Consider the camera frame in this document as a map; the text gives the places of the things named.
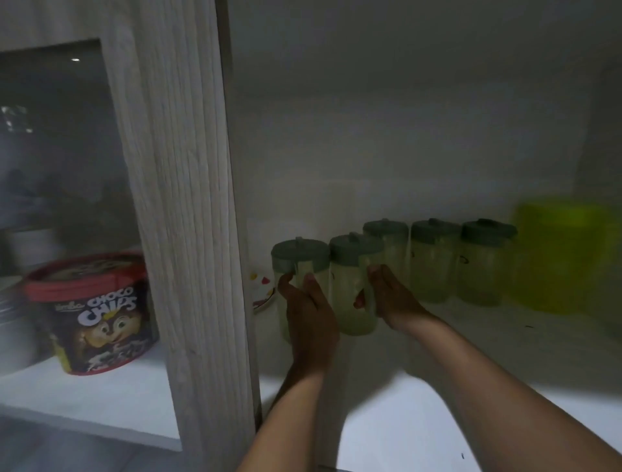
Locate metal tin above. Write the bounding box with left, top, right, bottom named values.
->
left=0, top=276, right=42, bottom=372

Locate person's right hand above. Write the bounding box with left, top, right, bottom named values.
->
left=354, top=265, right=432, bottom=333

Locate wooden cabinet door frame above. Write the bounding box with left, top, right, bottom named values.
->
left=0, top=0, right=263, bottom=472

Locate person's left forearm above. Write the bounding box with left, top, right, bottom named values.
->
left=236, top=362, right=351, bottom=472

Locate white cabinet shelf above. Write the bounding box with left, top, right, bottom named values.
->
left=0, top=343, right=181, bottom=452

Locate red-lidded cereal tub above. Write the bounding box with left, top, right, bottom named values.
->
left=23, top=251, right=157, bottom=376

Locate white plate with coloured dots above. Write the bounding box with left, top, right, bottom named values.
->
left=249, top=270, right=279, bottom=313

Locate person's right forearm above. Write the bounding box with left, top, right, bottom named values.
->
left=396, top=311, right=622, bottom=472

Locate person's left hand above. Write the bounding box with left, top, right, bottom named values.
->
left=277, top=272, right=340, bottom=376

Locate clear jar with green lid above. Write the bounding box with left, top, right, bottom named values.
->
left=271, top=237, right=331, bottom=345
left=457, top=218, right=518, bottom=307
left=363, top=218, right=409, bottom=283
left=409, top=218, right=461, bottom=304
left=329, top=232, right=385, bottom=337

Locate yellow-green plastic container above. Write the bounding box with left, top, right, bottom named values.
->
left=508, top=200, right=622, bottom=336

